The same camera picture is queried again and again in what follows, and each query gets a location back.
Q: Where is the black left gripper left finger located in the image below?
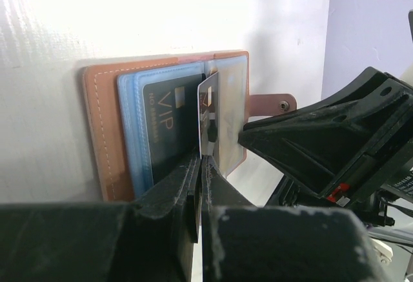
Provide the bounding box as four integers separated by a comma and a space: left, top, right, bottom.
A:
1, 152, 201, 281

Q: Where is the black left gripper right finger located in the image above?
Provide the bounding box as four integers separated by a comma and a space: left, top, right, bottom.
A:
201, 156, 389, 281

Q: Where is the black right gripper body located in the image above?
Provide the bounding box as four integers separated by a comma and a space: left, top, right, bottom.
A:
322, 68, 412, 226

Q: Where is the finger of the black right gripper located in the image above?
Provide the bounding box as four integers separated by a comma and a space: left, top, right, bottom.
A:
237, 67, 413, 199

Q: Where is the gold credit card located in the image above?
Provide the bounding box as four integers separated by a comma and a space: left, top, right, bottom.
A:
216, 57, 248, 176

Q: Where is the tan leather card holder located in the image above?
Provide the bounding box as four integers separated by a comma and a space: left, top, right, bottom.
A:
83, 51, 297, 201

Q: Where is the black VIP credit card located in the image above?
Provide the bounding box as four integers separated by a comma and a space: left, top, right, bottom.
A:
143, 74, 205, 184

